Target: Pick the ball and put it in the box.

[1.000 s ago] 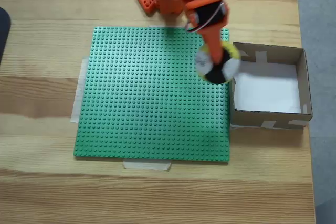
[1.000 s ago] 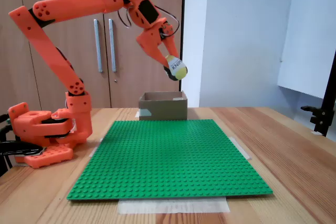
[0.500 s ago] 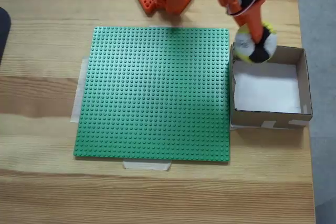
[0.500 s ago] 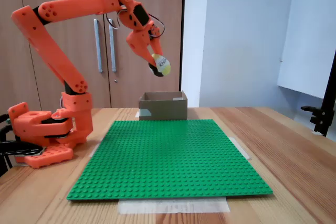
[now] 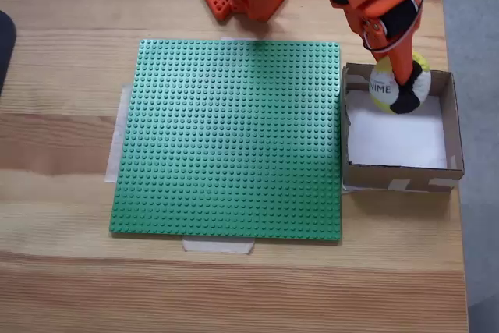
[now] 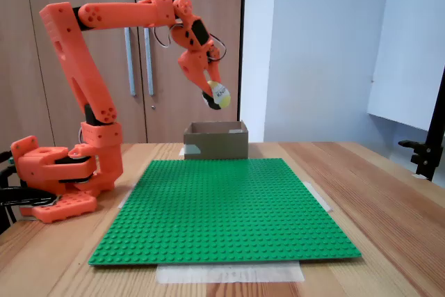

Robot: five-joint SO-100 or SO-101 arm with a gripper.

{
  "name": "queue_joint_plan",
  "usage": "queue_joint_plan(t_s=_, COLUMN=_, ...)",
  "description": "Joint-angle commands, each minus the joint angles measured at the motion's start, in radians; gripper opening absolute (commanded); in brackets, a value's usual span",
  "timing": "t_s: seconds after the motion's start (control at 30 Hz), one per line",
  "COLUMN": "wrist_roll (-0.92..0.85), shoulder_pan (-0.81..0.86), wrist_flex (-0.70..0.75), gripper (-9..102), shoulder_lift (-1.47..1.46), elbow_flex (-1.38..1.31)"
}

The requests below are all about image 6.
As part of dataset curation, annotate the thin arm servo cable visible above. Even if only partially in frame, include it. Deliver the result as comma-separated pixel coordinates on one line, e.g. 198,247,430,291
152,26,172,49

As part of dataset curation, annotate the black camera stand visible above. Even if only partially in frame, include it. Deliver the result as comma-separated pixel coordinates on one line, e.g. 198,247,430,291
398,65,445,182

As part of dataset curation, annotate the black white yellow fabric ball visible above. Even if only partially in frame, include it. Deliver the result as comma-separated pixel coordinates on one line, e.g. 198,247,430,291
202,80,232,111

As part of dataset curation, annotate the wide masking tape strip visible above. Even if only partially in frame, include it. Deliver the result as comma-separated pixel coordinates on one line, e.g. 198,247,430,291
155,262,306,284

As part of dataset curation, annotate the thin gripper servo cable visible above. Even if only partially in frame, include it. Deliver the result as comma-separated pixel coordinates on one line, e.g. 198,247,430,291
207,31,227,64

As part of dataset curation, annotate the silver cabinet door handle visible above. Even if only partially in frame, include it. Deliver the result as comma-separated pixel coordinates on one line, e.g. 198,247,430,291
143,26,155,97
124,27,136,97

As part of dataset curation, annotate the short masking tape strip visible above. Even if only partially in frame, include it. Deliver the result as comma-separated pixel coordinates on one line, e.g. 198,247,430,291
301,181,334,213
118,182,138,209

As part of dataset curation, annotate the green studded baseplate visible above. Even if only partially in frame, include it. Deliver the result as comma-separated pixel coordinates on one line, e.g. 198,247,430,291
87,157,362,267

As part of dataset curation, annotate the black table clamp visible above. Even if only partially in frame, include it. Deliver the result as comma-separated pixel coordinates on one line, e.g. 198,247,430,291
0,187,63,207

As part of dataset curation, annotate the white wall board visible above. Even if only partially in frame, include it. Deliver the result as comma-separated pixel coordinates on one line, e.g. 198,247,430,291
367,0,445,133

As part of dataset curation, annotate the black cable bundle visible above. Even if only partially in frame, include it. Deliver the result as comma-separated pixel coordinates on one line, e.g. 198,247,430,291
0,150,17,235

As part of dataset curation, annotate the brown cardboard box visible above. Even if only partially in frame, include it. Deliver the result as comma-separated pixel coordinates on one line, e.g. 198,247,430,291
183,120,249,161

